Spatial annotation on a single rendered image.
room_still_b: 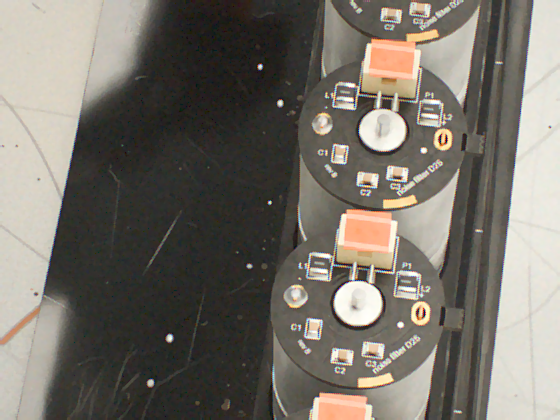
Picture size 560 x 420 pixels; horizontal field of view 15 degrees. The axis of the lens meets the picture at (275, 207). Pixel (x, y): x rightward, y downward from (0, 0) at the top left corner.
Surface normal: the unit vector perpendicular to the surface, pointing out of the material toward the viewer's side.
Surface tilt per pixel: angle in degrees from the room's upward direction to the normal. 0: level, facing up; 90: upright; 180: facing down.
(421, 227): 90
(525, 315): 0
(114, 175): 0
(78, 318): 0
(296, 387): 90
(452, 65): 90
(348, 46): 90
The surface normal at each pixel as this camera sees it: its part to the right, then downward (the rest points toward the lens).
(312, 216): -0.83, 0.51
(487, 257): 0.00, -0.42
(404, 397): 0.56, 0.75
